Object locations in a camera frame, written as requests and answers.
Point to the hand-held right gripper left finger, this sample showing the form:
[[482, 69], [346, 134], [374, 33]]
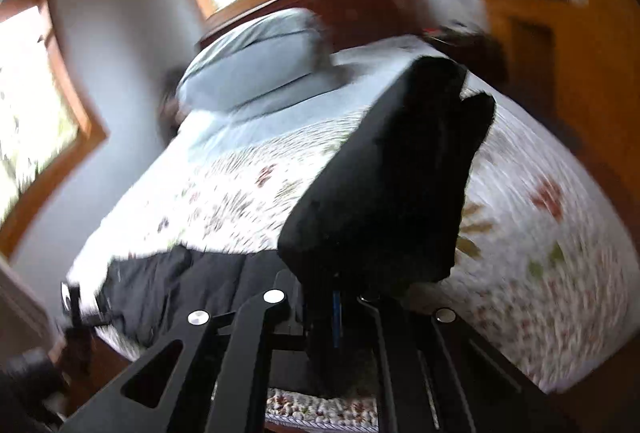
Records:
[[280, 310]]

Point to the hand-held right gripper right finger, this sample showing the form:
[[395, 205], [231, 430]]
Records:
[[400, 338]]

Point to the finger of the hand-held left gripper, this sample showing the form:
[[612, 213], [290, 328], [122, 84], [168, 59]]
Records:
[[80, 308]]

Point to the black pants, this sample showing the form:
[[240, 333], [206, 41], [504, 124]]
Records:
[[390, 173]]

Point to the floral quilted bedspread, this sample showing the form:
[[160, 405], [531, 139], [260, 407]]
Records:
[[525, 223]]

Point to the light blue bed sheet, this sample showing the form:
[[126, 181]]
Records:
[[280, 123]]

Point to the wooden-framed side window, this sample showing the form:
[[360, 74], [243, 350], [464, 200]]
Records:
[[30, 113]]

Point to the heap of clothes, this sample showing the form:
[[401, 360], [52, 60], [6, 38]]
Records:
[[170, 103]]

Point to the folded grey-blue blanket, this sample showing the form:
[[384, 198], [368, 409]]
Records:
[[250, 58]]

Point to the dark bedside table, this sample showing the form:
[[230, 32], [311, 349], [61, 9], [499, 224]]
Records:
[[470, 50]]

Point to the dark wooden headboard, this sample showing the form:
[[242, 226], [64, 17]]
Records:
[[360, 8]]

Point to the wooden desk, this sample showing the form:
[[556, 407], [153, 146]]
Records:
[[560, 63]]

